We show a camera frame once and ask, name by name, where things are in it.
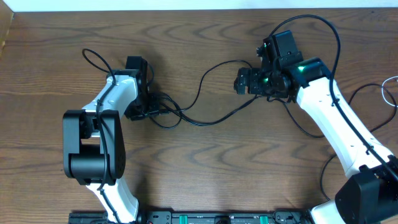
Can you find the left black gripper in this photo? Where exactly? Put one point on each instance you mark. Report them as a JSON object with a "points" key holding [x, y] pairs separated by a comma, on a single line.
{"points": [[154, 110]]}

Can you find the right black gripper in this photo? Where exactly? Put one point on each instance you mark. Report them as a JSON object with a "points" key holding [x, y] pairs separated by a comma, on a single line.
{"points": [[241, 78]]}

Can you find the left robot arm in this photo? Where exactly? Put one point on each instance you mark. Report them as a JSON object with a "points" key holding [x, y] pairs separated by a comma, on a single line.
{"points": [[93, 145]]}

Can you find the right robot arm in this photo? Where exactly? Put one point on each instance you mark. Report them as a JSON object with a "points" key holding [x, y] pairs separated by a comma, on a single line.
{"points": [[370, 194]]}

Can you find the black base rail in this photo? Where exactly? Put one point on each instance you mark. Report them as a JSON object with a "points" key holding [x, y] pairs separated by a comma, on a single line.
{"points": [[172, 217]]}

